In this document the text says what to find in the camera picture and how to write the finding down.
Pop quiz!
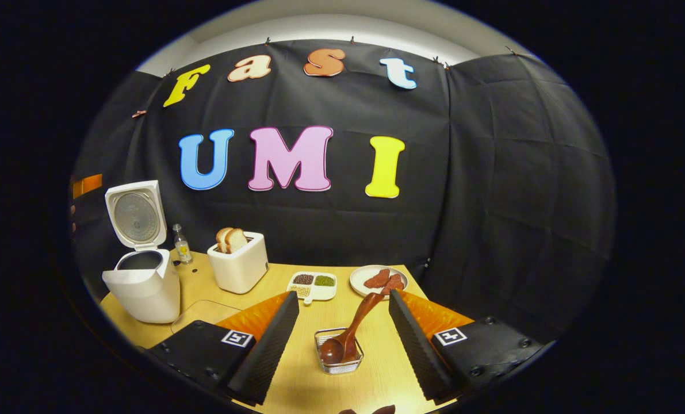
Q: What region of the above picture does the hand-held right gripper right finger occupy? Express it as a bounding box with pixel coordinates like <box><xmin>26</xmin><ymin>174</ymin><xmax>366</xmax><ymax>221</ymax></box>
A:
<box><xmin>388</xmin><ymin>289</ymin><xmax>544</xmax><ymax>403</ymax></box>

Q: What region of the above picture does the white divided dish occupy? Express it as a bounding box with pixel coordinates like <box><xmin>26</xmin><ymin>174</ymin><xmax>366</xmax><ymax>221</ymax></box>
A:
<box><xmin>286</xmin><ymin>271</ymin><xmax>338</xmax><ymax>305</ymax></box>

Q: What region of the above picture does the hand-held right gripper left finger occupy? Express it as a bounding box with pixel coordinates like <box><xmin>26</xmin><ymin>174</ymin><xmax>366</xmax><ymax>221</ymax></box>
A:
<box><xmin>147</xmin><ymin>290</ymin><xmax>300</xmax><ymax>406</ymax></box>

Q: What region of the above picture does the clear plastic rice container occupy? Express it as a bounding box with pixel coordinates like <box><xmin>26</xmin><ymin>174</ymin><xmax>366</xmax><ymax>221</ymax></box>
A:
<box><xmin>171</xmin><ymin>300</ymin><xmax>242</xmax><ymax>334</ymax></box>

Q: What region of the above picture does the white round plate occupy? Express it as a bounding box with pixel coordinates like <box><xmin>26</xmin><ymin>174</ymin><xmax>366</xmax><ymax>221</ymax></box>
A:
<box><xmin>350</xmin><ymin>265</ymin><xmax>408</xmax><ymax>298</ymax></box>

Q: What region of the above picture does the white rice cooker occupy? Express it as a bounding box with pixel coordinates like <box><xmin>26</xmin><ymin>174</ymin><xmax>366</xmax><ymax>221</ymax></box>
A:
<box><xmin>102</xmin><ymin>180</ymin><xmax>181</xmax><ymax>324</ymax></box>

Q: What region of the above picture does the metal wire chopstick holder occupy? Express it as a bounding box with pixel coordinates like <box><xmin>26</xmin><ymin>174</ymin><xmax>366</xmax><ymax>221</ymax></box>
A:
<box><xmin>314</xmin><ymin>327</ymin><xmax>365</xmax><ymax>375</ymax></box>

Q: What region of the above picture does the white toaster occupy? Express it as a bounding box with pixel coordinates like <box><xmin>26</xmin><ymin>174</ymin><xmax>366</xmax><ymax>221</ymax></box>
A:
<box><xmin>207</xmin><ymin>231</ymin><xmax>269</xmax><ymax>294</ymax></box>

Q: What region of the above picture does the small glass bottle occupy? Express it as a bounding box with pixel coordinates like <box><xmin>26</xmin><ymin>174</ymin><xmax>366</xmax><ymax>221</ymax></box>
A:
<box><xmin>173</xmin><ymin>224</ymin><xmax>193</xmax><ymax>265</ymax></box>

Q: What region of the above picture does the brown wooden spoon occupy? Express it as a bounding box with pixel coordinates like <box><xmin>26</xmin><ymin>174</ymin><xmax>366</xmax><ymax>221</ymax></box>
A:
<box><xmin>319</xmin><ymin>292</ymin><xmax>386</xmax><ymax>365</ymax></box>

